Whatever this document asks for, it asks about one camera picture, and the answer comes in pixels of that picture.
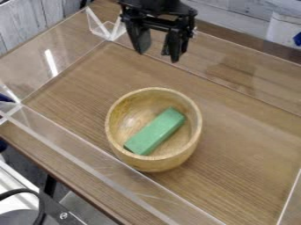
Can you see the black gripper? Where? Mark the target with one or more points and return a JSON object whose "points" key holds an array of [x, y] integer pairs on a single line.
{"points": [[165, 15]]}

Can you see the green rectangular block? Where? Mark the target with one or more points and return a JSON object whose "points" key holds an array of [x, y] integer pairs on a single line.
{"points": [[155, 132]]}

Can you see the brown wooden bowl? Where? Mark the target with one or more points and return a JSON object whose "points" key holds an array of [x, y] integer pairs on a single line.
{"points": [[131, 112]]}

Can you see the white container in background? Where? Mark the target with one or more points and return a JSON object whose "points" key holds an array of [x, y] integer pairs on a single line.
{"points": [[284, 30]]}

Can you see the black table leg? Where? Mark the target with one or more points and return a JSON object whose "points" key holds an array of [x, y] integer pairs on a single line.
{"points": [[50, 185]]}

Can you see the clear acrylic tray enclosure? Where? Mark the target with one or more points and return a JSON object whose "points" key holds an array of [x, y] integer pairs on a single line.
{"points": [[241, 179]]}

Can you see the grey metal base plate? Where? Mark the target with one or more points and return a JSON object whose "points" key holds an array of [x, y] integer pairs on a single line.
{"points": [[73, 211]]}

